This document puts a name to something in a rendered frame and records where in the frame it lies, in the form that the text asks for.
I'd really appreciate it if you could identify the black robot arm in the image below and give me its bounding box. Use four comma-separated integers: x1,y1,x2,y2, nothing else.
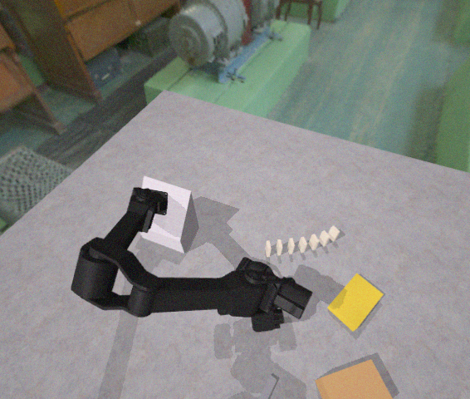
71,187,313,332

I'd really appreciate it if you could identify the yellow rectangular block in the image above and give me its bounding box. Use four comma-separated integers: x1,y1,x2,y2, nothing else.
327,274,383,331

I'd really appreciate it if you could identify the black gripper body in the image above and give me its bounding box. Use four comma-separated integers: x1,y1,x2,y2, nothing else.
218,277,296,316

